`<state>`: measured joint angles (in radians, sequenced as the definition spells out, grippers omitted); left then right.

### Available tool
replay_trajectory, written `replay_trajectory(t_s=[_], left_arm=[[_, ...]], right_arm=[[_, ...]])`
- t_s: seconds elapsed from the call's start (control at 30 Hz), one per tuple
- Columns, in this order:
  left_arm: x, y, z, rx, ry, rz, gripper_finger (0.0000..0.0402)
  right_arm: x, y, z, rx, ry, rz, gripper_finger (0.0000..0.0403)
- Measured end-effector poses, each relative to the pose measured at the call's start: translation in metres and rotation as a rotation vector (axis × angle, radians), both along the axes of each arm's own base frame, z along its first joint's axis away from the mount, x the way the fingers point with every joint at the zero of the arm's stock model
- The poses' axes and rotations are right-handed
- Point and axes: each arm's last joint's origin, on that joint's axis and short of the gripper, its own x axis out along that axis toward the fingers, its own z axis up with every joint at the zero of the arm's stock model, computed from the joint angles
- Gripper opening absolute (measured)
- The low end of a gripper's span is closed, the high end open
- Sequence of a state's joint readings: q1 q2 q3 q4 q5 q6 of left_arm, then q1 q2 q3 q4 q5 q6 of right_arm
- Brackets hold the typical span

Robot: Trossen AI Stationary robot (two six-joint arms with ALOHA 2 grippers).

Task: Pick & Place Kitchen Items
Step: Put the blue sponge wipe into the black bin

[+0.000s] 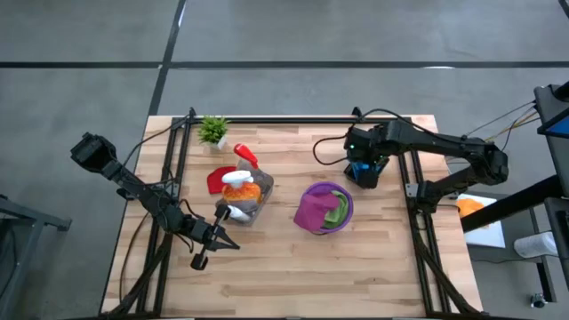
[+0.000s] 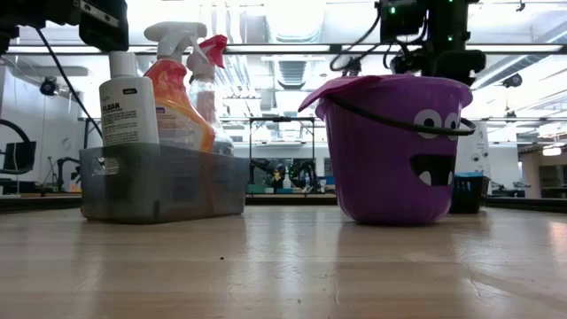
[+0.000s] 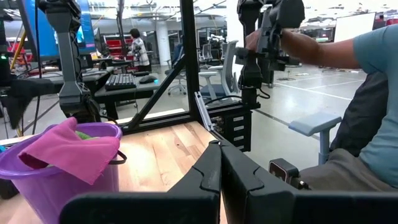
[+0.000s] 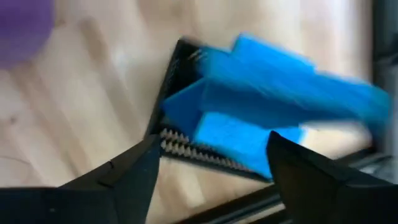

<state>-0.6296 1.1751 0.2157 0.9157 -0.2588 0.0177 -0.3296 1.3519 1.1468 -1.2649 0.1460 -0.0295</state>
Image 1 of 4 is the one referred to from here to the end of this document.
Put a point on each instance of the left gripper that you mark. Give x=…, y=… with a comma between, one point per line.
x=204, y=233

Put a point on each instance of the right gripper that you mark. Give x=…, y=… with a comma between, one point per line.
x=369, y=142

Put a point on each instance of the blue sponge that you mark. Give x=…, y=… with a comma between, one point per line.
x=360, y=168

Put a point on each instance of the small clear bottle white cap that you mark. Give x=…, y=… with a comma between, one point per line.
x=240, y=215

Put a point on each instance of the orange spray bottle white trigger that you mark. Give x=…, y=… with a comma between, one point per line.
x=242, y=192

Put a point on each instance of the purple plastic bucket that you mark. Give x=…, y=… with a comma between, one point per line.
x=320, y=186

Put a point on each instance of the green microfiber cloth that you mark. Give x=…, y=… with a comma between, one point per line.
x=338, y=211

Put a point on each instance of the translucent grey plastic basket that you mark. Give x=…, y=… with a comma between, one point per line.
x=266, y=178

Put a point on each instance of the magenta felt cloth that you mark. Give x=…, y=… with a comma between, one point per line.
x=313, y=209

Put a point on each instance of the clear spray bottle red trigger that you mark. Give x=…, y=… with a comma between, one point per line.
x=244, y=153

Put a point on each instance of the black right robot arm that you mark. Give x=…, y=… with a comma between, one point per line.
x=444, y=146

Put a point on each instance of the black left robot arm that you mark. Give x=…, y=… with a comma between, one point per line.
x=142, y=191

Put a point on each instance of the green plant in white pot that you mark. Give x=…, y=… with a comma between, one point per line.
x=212, y=129

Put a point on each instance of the orange object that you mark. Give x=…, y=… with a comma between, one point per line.
x=471, y=207

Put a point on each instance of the white sheet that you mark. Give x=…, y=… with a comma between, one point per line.
x=486, y=235

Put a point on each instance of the black stand beam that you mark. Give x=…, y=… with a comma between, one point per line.
x=511, y=205

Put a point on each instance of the black equipment cart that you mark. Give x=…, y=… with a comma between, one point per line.
x=549, y=100

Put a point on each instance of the grey metal table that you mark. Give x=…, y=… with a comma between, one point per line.
x=35, y=218

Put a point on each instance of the blue screen tablet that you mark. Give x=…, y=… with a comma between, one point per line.
x=561, y=126

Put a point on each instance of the white roll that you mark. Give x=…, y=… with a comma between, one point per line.
x=535, y=245

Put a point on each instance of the black caster wheel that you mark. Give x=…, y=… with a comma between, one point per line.
x=538, y=300

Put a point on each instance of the black aluminium table frame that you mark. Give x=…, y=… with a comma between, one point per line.
x=289, y=120

